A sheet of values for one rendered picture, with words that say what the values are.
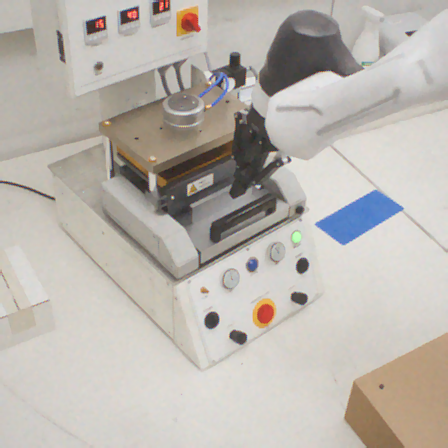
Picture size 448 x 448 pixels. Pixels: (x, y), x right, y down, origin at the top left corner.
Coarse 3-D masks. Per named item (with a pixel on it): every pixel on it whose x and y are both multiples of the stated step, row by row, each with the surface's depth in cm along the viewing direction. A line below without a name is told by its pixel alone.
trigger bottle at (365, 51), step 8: (368, 8) 194; (368, 16) 194; (376, 16) 191; (368, 24) 195; (376, 24) 194; (368, 32) 197; (376, 32) 195; (360, 40) 198; (368, 40) 197; (376, 40) 198; (352, 48) 201; (360, 48) 198; (368, 48) 198; (376, 48) 199; (360, 56) 199; (368, 56) 199; (376, 56) 200; (360, 64) 201; (368, 64) 200
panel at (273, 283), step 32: (288, 224) 139; (256, 256) 135; (288, 256) 141; (192, 288) 127; (224, 288) 132; (256, 288) 137; (288, 288) 142; (224, 320) 133; (256, 320) 138; (224, 352) 134
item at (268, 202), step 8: (256, 200) 131; (264, 200) 131; (272, 200) 132; (240, 208) 129; (248, 208) 129; (256, 208) 130; (264, 208) 131; (272, 208) 133; (224, 216) 127; (232, 216) 127; (240, 216) 128; (248, 216) 129; (216, 224) 125; (224, 224) 126; (232, 224) 127; (216, 232) 126; (216, 240) 127
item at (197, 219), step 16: (224, 192) 133; (256, 192) 139; (192, 208) 129; (208, 208) 132; (224, 208) 135; (288, 208) 137; (192, 224) 131; (208, 224) 131; (240, 224) 132; (256, 224) 133; (272, 224) 136; (192, 240) 128; (208, 240) 128; (224, 240) 128; (240, 240) 132; (208, 256) 128
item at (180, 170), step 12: (228, 144) 136; (120, 156) 137; (204, 156) 133; (216, 156) 133; (132, 168) 135; (144, 168) 131; (168, 168) 129; (180, 168) 129; (192, 168) 129; (168, 180) 126
